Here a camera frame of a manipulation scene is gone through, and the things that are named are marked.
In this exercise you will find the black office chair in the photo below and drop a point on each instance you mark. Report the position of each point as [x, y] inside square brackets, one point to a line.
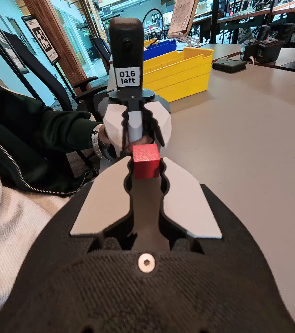
[32, 65]

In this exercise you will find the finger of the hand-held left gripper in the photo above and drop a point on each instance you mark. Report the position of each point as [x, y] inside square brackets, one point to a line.
[112, 122]
[163, 119]

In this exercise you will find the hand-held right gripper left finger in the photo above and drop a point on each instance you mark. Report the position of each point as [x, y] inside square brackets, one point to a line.
[103, 205]

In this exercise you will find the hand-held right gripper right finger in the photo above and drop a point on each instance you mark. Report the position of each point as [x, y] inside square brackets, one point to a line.
[189, 208]

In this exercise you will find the cardboard board on stand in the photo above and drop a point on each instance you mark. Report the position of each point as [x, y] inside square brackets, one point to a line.
[182, 18]

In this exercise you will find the silver wristwatch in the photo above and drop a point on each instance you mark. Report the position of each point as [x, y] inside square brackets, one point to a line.
[95, 145]

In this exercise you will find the person's clothed torso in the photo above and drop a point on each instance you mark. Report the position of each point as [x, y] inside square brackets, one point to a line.
[6, 221]

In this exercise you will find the wooden post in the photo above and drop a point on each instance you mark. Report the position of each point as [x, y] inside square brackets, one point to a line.
[58, 52]

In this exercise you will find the black camera charging dock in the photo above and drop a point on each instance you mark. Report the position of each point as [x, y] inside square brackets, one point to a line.
[271, 52]
[249, 50]

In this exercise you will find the person's left hand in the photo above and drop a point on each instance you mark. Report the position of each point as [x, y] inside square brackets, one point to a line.
[103, 138]

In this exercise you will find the grey desk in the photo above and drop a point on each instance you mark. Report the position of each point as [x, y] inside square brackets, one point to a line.
[241, 143]

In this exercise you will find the blue plastic bin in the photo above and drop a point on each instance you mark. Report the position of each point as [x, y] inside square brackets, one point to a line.
[160, 50]

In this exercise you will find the red cube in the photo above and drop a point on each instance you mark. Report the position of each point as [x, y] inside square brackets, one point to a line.
[146, 164]

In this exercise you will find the yellow plastic bin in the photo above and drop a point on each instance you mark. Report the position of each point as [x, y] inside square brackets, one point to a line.
[178, 75]

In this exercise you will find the black framed marker sign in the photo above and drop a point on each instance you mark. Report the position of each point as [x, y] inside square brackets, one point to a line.
[42, 39]

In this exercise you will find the black charger dock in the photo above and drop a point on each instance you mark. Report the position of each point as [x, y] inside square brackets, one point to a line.
[229, 65]

